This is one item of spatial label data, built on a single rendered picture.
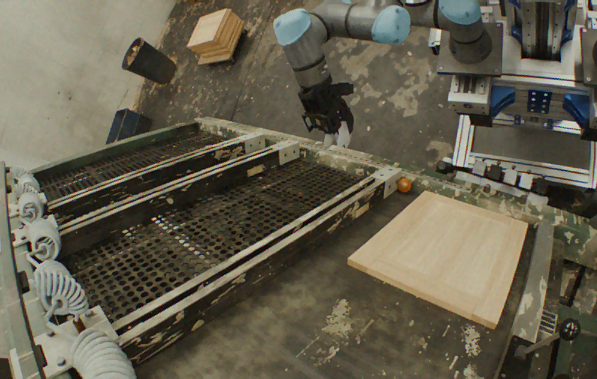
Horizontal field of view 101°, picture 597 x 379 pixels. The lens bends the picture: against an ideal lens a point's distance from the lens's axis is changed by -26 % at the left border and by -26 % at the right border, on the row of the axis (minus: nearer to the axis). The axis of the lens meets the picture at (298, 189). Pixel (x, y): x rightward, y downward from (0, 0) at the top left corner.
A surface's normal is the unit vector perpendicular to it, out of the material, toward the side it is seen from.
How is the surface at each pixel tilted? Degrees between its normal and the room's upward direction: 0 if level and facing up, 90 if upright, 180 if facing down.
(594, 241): 35
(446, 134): 0
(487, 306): 55
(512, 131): 0
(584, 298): 0
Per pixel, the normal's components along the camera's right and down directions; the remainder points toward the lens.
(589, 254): -0.66, 0.33
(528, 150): -0.55, -0.25
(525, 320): -0.02, -0.90
